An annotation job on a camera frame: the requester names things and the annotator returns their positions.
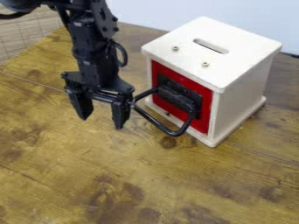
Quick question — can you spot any red drawer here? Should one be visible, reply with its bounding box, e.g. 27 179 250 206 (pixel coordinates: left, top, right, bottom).
151 60 212 134

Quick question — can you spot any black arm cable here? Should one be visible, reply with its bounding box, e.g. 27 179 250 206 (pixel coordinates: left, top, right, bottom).
107 38 129 68

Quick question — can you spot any black drawer handle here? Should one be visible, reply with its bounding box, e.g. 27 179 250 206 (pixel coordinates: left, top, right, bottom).
131 73 203 137

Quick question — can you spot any white wooden cabinet box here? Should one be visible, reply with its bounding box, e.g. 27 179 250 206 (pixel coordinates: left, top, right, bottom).
141 17 282 147

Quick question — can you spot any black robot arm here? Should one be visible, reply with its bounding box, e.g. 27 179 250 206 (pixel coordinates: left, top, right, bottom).
0 0 135 129

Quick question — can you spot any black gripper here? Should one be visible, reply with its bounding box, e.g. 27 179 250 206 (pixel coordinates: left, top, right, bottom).
61 72 135 130

